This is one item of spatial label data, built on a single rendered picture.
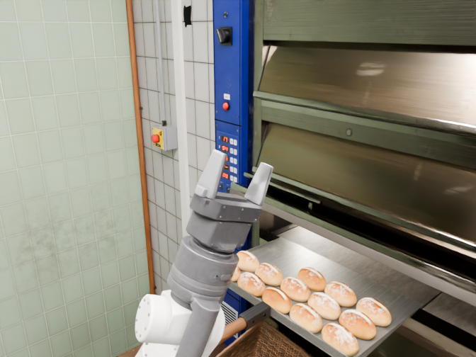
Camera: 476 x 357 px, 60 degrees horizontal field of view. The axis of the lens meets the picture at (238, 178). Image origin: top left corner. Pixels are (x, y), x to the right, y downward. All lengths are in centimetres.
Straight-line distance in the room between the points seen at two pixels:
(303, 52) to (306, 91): 13
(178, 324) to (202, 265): 9
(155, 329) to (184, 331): 4
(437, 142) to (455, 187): 11
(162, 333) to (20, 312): 174
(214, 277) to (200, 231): 7
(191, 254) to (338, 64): 80
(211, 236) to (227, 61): 102
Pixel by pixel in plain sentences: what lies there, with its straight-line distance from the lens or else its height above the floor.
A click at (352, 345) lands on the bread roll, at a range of 110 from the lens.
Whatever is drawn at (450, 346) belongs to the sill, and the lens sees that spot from 127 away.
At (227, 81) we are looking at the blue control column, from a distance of 152.
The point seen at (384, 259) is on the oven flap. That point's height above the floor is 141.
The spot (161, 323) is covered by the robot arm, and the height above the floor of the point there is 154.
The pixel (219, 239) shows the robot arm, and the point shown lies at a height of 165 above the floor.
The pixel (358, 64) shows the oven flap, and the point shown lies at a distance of 119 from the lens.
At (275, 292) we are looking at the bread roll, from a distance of 120.
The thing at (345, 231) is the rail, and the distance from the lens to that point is 111.
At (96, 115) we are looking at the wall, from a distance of 210.
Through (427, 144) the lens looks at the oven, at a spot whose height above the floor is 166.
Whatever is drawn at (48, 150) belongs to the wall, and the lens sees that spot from 206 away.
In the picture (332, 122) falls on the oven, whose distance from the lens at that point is 124.
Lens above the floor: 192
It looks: 20 degrees down
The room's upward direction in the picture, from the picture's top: straight up
